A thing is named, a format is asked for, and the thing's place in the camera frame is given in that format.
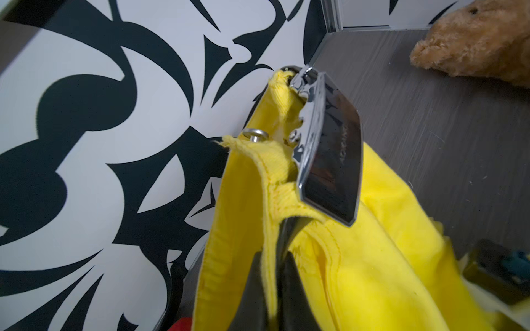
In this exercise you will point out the brown teddy bear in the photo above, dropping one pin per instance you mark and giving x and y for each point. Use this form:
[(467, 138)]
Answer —
[(487, 39)]

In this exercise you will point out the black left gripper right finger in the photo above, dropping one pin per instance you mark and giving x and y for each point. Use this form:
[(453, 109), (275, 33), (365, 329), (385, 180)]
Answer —
[(295, 311)]

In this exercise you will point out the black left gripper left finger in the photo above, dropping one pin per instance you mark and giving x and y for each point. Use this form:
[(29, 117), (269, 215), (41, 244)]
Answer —
[(252, 312)]

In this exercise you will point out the yellow trousers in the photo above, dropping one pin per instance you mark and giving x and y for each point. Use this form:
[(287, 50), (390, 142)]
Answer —
[(393, 269)]

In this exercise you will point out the black belt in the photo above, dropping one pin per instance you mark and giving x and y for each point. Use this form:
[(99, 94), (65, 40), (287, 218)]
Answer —
[(328, 146)]

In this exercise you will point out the red trousers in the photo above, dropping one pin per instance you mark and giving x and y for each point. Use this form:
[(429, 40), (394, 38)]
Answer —
[(183, 324)]

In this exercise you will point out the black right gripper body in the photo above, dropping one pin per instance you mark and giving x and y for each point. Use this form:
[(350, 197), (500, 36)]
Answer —
[(502, 272)]

